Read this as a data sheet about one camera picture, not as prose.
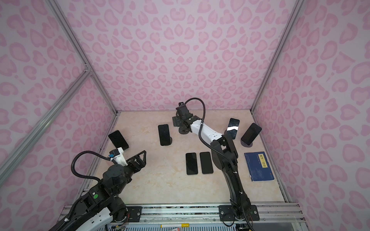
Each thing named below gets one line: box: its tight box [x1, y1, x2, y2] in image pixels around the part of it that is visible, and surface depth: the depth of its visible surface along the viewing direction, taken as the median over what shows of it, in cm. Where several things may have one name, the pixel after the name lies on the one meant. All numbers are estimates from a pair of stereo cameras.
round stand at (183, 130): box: [178, 126, 190, 135], surface depth 109 cm
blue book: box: [244, 151, 275, 182], surface depth 90 cm
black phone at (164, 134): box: [158, 124, 172, 146], surface depth 97 cm
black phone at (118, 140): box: [107, 129, 130, 151], surface depth 93 cm
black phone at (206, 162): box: [199, 151, 214, 174], surface depth 93 cm
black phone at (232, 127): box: [226, 117, 240, 140], surface depth 102 cm
